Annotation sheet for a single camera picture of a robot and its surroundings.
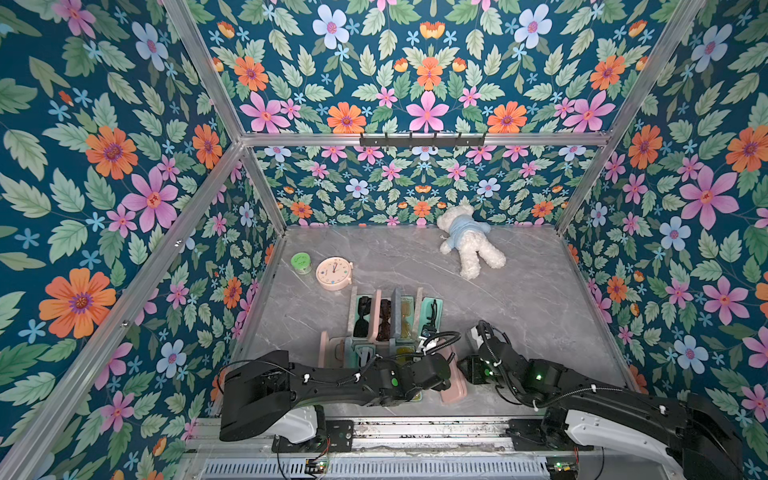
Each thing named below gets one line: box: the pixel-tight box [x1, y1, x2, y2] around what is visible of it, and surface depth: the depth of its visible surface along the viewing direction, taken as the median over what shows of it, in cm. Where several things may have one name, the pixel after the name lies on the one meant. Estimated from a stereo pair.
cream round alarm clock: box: [315, 256, 354, 291], surface depth 106 cm
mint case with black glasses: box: [419, 297, 444, 338], surface depth 97 cm
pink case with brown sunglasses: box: [368, 289, 392, 344], surface depth 92 cm
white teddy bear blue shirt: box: [436, 205, 506, 280], surface depth 109 cm
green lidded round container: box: [290, 252, 312, 275], surface depth 107 cm
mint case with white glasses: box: [344, 336, 377, 370], surface depth 88 cm
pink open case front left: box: [318, 331, 345, 368], surface depth 85 cm
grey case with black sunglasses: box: [347, 286, 373, 340], surface depth 95 cm
